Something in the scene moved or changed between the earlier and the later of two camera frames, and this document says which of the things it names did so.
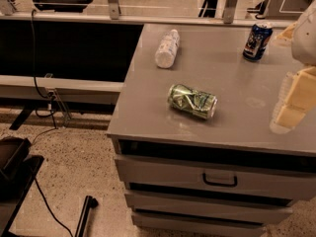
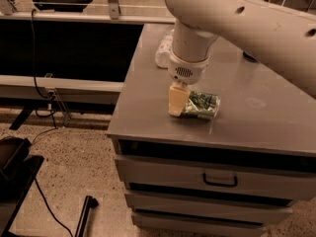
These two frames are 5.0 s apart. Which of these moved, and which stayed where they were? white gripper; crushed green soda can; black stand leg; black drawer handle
Moved: white gripper
Stayed: black stand leg; black drawer handle; crushed green soda can
